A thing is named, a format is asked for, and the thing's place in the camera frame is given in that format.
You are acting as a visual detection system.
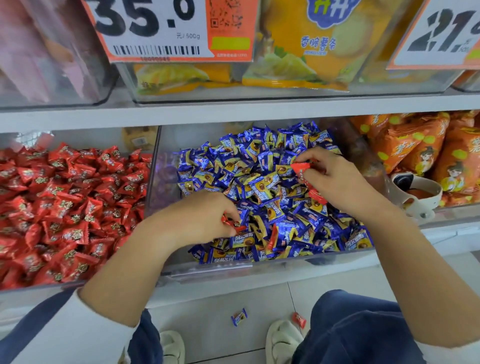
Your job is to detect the person's right hand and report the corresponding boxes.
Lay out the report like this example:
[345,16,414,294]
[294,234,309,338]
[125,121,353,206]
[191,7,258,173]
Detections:
[294,146,391,223]

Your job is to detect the person's left hand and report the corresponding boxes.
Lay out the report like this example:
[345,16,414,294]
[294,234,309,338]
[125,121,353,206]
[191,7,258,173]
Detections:
[144,190,246,259]

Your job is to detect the person's left forearm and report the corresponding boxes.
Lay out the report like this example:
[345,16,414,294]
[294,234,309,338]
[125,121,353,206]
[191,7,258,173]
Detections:
[77,215,181,328]

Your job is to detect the person's right forearm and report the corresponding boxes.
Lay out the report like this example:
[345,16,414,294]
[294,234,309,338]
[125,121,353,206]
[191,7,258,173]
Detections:
[359,202,480,349]

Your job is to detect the pile of blue candies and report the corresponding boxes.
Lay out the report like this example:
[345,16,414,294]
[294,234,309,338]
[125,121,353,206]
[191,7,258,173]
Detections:
[176,121,375,264]

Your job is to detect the clear plastic bin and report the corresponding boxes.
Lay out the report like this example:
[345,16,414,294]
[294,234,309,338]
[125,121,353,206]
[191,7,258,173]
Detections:
[0,125,163,299]
[0,0,119,110]
[350,110,480,230]
[145,118,392,284]
[116,0,467,105]

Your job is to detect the white shelf board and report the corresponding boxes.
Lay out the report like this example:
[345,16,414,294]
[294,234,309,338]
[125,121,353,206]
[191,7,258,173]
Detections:
[0,87,480,134]

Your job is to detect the large yellow snack packet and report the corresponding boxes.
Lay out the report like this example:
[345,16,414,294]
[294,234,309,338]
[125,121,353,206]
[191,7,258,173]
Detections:
[242,0,399,93]

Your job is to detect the pile of orange snack packets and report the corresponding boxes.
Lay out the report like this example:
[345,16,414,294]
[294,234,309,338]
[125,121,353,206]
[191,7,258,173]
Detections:
[350,111,480,208]

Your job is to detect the white plastic scoop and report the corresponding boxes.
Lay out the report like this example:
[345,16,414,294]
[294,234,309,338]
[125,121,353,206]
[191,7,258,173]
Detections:
[390,172,444,222]

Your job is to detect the white right shoe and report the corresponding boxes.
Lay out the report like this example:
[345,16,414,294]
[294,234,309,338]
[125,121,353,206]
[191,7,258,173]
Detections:
[265,319,305,364]

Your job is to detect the white shoe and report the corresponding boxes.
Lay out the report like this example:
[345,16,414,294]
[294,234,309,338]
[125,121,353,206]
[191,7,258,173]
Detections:
[265,319,305,364]
[159,330,186,364]

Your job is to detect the white left shoe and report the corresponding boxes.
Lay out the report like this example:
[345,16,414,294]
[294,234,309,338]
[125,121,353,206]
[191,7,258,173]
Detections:
[159,330,186,364]

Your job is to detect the orange-edged white price tag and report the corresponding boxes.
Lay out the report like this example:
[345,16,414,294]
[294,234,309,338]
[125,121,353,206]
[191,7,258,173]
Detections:
[80,0,260,63]
[386,0,480,71]

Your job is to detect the pile of red candies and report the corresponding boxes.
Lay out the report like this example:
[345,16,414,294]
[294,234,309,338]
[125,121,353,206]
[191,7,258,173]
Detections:
[0,142,152,290]

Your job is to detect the blue trousers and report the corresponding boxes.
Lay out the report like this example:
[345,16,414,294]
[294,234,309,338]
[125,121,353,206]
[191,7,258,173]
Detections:
[125,289,428,364]

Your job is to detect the white sleeve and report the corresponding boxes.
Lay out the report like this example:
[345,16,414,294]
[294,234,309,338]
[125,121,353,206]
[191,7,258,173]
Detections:
[0,288,141,364]

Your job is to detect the pink snack packets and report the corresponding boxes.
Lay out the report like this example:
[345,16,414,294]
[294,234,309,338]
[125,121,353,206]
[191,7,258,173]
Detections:
[0,0,107,105]

